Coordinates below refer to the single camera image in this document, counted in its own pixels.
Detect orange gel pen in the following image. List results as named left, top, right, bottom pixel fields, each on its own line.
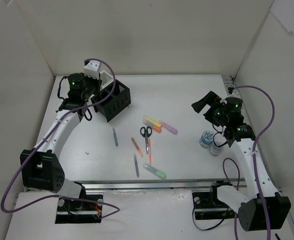
left=131, top=137, right=143, bottom=157

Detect purple gel pen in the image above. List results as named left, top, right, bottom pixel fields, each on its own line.
left=133, top=154, right=140, bottom=178

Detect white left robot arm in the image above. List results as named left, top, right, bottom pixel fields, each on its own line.
left=20, top=72, right=102, bottom=210

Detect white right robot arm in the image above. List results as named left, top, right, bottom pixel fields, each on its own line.
left=192, top=91, right=291, bottom=232

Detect white mesh double container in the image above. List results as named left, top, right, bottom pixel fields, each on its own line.
left=99, top=70, right=113, bottom=90

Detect black mesh double container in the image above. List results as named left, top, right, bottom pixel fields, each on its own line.
left=94, top=80, right=131, bottom=122

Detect clear jar of rubber bands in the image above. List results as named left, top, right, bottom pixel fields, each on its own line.
left=209, top=141, right=224, bottom=156

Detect purple highlighter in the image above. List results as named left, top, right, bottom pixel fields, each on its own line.
left=159, top=120, right=178, bottom=135

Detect orange highlighter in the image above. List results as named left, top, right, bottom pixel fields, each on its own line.
left=142, top=120, right=162, bottom=133

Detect yellow highlighter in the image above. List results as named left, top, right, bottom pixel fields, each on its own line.
left=143, top=115, right=162, bottom=128

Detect red-orange gel pen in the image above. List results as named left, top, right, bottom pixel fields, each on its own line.
left=148, top=138, right=152, bottom=165

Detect green highlighter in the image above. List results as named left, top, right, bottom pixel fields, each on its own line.
left=143, top=163, right=166, bottom=179

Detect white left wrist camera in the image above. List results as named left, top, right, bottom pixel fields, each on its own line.
left=83, top=60, right=100, bottom=79

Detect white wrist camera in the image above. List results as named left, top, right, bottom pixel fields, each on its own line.
left=83, top=60, right=100, bottom=79
left=228, top=87, right=241, bottom=99

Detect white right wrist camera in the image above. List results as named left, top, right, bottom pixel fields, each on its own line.
left=228, top=87, right=241, bottom=99

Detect aluminium side rail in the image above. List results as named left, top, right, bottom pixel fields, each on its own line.
left=221, top=74, right=294, bottom=240

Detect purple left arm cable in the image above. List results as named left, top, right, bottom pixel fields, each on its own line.
left=0, top=58, right=121, bottom=219

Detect black handled scissors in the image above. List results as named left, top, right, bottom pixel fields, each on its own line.
left=140, top=126, right=152, bottom=154

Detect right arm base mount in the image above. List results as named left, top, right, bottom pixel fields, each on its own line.
left=192, top=190, right=240, bottom=221

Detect aluminium front rail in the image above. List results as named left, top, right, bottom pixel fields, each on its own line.
left=24, top=177, right=247, bottom=192

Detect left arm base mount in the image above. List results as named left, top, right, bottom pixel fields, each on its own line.
left=55, top=194, right=103, bottom=224

